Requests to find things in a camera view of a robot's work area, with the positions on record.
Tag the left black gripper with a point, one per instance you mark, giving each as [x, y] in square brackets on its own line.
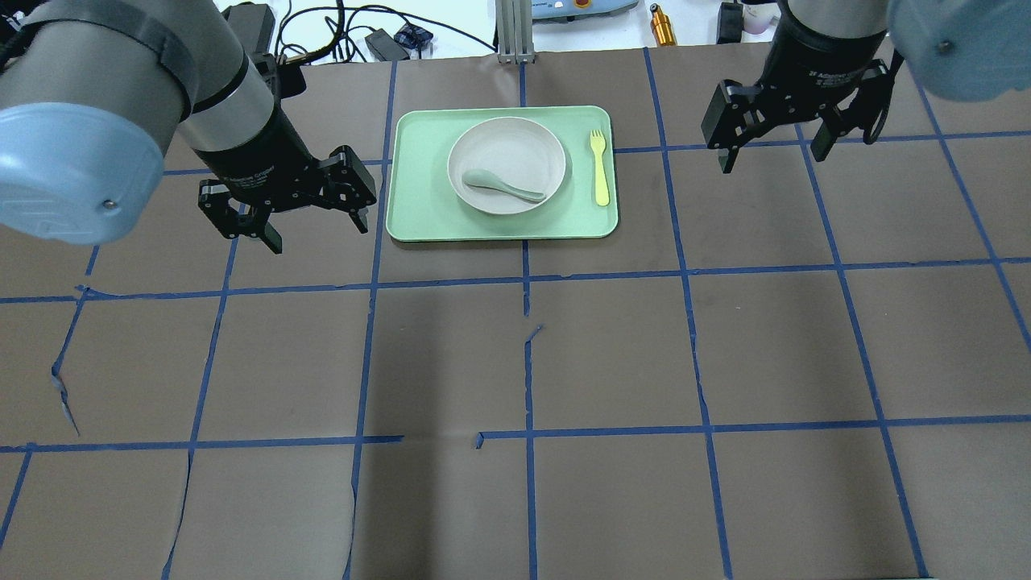
[256, 163]

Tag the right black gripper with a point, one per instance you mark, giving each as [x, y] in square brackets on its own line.
[813, 71]

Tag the yellow plastic fork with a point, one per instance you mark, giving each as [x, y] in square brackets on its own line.
[598, 146]

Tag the white round plate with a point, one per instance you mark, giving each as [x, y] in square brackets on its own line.
[522, 152]

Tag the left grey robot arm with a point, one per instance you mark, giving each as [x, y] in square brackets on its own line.
[93, 92]

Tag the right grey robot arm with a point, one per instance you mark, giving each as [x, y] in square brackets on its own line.
[838, 62]

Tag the light green tray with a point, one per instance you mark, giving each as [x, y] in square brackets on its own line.
[422, 206]

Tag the gold metal cylinder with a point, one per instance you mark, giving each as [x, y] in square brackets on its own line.
[661, 26]

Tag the pale green spoon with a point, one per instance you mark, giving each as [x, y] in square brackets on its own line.
[484, 179]

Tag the black power adapter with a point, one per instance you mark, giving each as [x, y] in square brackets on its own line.
[384, 48]

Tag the teach pendant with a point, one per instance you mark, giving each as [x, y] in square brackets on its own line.
[569, 11]

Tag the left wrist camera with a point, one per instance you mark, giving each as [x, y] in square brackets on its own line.
[253, 24]

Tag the aluminium profile post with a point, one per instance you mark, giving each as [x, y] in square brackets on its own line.
[513, 28]

